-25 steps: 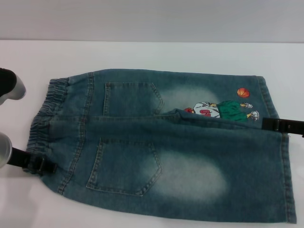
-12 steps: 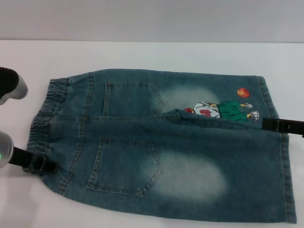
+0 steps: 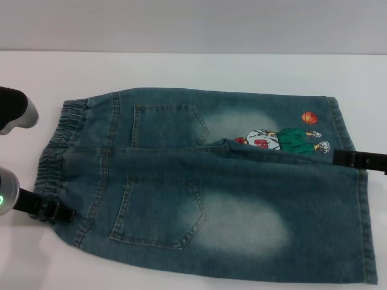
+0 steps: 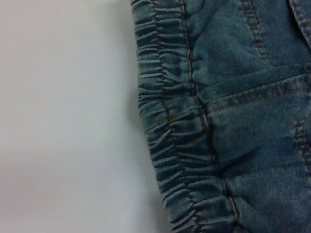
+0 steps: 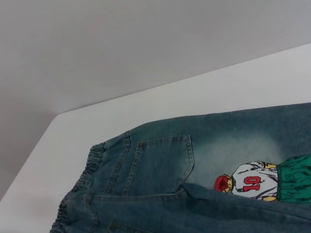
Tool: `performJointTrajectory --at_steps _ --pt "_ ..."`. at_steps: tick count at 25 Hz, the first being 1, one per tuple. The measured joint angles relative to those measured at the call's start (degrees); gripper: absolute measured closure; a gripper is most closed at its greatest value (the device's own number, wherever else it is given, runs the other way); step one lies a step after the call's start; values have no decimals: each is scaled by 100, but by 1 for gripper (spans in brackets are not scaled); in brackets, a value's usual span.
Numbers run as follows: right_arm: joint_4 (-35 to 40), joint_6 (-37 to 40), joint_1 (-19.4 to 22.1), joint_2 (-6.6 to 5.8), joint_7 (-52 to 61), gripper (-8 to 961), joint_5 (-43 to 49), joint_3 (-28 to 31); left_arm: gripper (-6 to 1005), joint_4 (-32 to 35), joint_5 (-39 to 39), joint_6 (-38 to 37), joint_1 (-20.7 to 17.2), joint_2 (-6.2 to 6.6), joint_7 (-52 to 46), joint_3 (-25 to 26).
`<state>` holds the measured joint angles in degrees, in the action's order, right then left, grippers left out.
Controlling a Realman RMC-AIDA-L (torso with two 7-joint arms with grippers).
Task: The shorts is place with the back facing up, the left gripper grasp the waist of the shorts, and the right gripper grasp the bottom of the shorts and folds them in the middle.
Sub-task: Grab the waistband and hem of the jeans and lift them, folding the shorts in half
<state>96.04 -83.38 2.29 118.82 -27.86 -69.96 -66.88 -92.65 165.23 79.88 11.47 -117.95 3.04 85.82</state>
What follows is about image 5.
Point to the blue denim shorts with cartoon print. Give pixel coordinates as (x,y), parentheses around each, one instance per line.
(194,194)

